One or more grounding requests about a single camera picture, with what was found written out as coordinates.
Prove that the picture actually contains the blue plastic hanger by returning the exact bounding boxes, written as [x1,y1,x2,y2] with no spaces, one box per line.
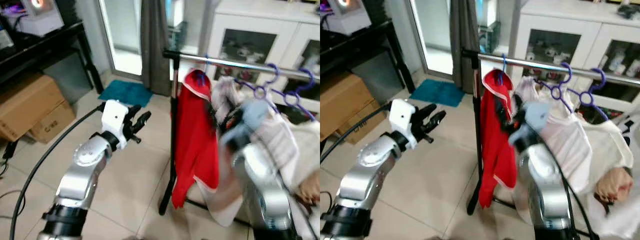
[496,54,510,87]
[197,54,212,87]

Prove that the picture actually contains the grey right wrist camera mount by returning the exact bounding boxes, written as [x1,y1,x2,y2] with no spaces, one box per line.
[222,100,269,151]
[510,102,557,151]

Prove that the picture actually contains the black desk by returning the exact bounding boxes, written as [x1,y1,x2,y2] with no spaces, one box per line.
[320,19,417,94]
[0,20,106,96]

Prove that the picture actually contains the teal floor mat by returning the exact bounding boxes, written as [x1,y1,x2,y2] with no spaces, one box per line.
[97,80,154,108]
[409,78,466,107]

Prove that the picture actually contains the plain white shirt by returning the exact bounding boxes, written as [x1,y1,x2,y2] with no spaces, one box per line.
[514,76,598,226]
[206,76,303,227]

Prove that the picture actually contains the grey curtain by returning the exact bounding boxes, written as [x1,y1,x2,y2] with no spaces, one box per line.
[449,0,482,94]
[140,0,175,97]

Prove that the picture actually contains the red shirt with white trim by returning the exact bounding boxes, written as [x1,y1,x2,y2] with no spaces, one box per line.
[171,69,221,210]
[478,69,518,209]

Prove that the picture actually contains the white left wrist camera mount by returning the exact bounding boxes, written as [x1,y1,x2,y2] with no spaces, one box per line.
[101,100,130,147]
[389,98,419,150]

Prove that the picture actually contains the white device with glowing ring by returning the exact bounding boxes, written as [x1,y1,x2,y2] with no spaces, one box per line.
[19,0,65,37]
[327,0,372,36]

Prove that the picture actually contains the glass door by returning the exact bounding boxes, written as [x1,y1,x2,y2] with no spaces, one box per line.
[97,0,147,78]
[407,0,457,77]

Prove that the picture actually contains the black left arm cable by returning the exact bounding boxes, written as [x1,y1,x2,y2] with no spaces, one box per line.
[9,102,107,240]
[320,101,393,166]

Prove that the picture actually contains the black clothes rack chrome bar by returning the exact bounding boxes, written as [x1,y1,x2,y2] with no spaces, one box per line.
[158,49,321,228]
[462,47,640,236]

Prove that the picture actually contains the large cardboard box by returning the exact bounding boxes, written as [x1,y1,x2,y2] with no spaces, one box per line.
[0,74,67,142]
[320,74,377,141]

